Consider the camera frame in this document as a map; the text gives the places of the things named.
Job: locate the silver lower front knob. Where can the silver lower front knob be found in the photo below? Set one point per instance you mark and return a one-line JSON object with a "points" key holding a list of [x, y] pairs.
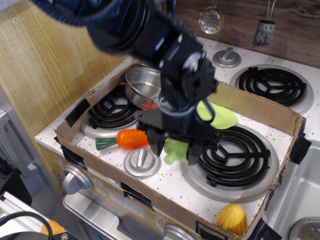
{"points": [[172, 232]]}

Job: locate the front right black burner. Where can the front right black burner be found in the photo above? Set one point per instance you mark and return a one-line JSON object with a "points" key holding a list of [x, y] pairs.
{"points": [[240, 170]]}

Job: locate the silver stove knob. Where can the silver stove knob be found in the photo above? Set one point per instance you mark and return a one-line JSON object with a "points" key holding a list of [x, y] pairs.
{"points": [[227, 58], [142, 163]]}

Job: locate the silver back stove knob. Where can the silver back stove knob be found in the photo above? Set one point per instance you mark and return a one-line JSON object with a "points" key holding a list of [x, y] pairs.
{"points": [[227, 58]]}

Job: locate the steel sink basin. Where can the steel sink basin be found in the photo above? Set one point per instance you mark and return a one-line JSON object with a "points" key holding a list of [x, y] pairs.
{"points": [[294, 209]]}

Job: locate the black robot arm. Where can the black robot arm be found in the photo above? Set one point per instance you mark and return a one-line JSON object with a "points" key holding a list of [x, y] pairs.
{"points": [[139, 29]]}

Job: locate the light green toy broccoli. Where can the light green toy broccoli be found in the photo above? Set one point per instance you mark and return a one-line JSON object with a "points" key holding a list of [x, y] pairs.
{"points": [[175, 151]]}

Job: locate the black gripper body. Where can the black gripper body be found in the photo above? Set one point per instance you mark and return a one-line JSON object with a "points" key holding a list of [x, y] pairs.
{"points": [[180, 126]]}

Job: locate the brown cardboard fence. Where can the brown cardboard fence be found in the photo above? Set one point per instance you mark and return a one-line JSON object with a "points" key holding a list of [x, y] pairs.
{"points": [[166, 198]]}

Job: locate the hanging metal strainer spoon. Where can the hanging metal strainer spoon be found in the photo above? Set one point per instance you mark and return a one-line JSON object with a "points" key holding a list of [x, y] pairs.
{"points": [[211, 19]]}

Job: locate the hanging metal grater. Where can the hanging metal grater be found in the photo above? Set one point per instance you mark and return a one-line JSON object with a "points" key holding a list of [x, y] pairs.
{"points": [[265, 28]]}

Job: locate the small steel pan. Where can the small steel pan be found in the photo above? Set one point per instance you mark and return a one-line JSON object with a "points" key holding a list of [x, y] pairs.
{"points": [[143, 86]]}

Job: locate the back right black burner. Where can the back right black burner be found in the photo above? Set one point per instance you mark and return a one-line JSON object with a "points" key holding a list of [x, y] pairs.
{"points": [[277, 83]]}

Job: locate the black burner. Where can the black burner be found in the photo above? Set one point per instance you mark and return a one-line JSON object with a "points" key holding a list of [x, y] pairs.
{"points": [[115, 112], [277, 83], [240, 170]]}

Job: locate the orange toy carrot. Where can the orange toy carrot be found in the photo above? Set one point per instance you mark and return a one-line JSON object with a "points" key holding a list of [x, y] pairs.
{"points": [[127, 139]]}

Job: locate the light green plastic plate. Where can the light green plastic plate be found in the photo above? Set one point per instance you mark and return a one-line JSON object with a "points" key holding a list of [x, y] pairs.
{"points": [[224, 118]]}

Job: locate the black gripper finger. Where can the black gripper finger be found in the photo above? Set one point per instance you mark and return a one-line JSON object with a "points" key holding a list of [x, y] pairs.
{"points": [[156, 139], [195, 147]]}

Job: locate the silver front stove knob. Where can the silver front stove knob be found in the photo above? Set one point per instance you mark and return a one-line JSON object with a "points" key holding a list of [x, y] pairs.
{"points": [[142, 163]]}

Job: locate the silver oven dial knob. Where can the silver oven dial knob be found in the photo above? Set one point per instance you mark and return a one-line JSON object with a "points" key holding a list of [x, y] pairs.
{"points": [[75, 180]]}

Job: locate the yellow toy corn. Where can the yellow toy corn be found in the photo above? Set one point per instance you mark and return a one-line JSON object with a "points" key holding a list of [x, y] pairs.
{"points": [[233, 219]]}

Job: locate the front left black burner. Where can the front left black burner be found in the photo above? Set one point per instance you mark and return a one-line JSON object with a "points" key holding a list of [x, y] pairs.
{"points": [[115, 112]]}

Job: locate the silver oven door handle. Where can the silver oven door handle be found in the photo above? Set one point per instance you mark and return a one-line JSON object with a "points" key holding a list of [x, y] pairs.
{"points": [[101, 220]]}

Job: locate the orange object bottom left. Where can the orange object bottom left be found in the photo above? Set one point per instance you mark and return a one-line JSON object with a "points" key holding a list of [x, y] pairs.
{"points": [[55, 227]]}

